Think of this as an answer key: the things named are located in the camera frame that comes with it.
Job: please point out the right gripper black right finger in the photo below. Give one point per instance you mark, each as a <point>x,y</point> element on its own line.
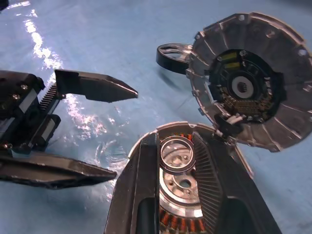
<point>231,207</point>

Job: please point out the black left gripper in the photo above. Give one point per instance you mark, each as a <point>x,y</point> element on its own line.
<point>24,114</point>

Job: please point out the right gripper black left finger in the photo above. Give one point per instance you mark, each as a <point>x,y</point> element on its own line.
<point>131,195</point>

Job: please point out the silver motor housing copper windings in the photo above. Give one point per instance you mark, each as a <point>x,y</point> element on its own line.
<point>180,185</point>

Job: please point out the silver round motor lid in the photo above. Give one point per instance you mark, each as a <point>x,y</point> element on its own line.
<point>268,61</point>

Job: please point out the blue plastic table cover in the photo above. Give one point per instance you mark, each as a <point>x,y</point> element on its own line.
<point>97,36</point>

